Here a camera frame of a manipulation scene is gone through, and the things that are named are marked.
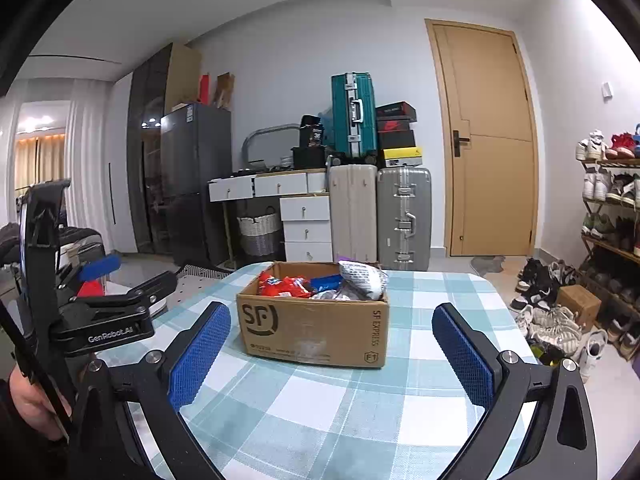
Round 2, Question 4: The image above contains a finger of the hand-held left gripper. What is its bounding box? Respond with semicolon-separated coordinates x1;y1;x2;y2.
56;253;123;292
59;269;179;322

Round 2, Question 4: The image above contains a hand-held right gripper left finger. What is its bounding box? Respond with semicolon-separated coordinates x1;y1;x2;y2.
67;301;233;480

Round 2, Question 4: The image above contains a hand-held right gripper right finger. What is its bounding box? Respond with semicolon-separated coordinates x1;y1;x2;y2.
432;302;598;480

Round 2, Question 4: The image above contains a red orange snack packet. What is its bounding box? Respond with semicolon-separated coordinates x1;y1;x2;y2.
257;271;315;300

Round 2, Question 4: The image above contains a brown cardboard box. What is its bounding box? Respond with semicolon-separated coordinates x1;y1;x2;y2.
236;261;391;370

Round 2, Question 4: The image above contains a person's left hand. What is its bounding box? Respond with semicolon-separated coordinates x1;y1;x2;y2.
9;362;75;441

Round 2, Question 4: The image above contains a black backpack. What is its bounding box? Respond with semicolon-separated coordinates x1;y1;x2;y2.
0;225;107;281

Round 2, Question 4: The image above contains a striped rug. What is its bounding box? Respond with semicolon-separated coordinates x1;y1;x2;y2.
175;262;236;281

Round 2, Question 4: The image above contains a trash bin black bag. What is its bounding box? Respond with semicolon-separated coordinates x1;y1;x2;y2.
525;337;568;367

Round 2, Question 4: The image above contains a grey door mat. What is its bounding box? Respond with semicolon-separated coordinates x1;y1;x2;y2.
470;255;507;276

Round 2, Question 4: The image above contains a pile of assorted sneakers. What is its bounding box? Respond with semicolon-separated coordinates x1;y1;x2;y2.
510;257;608;378

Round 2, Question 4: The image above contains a white curtain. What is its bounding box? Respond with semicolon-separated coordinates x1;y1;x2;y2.
65;77;114;256

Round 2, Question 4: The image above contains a dark glass cabinet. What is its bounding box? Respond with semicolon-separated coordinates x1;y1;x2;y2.
125;42;203;256

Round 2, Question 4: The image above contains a beige curtain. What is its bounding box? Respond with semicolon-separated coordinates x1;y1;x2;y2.
15;135;66;187

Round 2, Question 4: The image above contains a small cardboard box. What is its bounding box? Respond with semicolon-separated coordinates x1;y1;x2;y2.
556;284;602;333

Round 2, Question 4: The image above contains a dark grey fridge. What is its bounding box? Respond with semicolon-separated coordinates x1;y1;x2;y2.
160;102;233;267

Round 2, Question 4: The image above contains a woven laundry basket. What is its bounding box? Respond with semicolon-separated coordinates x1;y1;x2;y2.
236;207;282;261

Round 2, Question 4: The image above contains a checked tablecloth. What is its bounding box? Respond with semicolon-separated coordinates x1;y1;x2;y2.
95;261;541;480

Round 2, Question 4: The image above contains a silver suitcase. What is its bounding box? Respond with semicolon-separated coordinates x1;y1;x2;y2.
376;166;432;272

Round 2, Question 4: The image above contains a tan wooden door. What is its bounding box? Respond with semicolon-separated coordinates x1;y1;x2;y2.
425;19;541;258

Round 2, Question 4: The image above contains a white drawer desk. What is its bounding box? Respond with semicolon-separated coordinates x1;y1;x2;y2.
208;169;333;263

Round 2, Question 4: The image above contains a beige suitcase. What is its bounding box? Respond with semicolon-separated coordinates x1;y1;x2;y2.
327;162;379;263

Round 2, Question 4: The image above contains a brown paper bag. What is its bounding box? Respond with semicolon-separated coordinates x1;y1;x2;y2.
215;72;236;110

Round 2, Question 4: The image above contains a shoe rack with shoes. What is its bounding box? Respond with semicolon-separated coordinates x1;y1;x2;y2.
575;122;640;356

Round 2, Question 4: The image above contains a plain black shoe box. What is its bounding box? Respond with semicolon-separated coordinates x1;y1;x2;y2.
377;130;416;151

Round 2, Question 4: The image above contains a black storage box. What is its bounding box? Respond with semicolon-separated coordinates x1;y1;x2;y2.
291;146;328;170

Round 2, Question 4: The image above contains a black paper bag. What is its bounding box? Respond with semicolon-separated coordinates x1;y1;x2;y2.
299;115;326;148

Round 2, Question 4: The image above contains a black shoe box red print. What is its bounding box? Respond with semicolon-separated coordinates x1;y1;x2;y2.
376;101;417;122

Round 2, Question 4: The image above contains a teal suitcase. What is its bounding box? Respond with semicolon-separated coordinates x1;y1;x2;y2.
331;72;378;158

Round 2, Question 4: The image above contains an oval grey mirror frame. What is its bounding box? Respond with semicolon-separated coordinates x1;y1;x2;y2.
241;122;301;171

